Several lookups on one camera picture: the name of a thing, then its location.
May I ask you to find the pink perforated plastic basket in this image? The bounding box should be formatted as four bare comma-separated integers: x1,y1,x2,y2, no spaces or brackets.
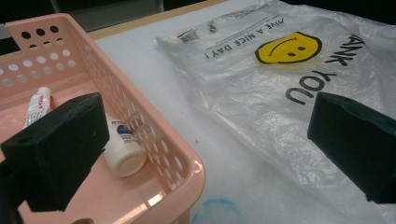
0,12,206,224

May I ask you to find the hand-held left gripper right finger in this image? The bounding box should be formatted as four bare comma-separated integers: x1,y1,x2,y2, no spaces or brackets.
306,91,396,205

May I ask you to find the white ointment tube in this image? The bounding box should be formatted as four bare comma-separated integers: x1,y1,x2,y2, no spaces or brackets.
22,86,56,129

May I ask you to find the white dropper bottle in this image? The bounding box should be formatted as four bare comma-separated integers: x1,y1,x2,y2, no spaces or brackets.
102,115,148,179

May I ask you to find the clear smiley plastic bag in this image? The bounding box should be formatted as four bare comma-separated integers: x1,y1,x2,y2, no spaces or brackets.
155,0,396,224

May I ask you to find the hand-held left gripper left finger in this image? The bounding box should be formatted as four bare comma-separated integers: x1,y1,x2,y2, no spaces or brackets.
0,91,110,213

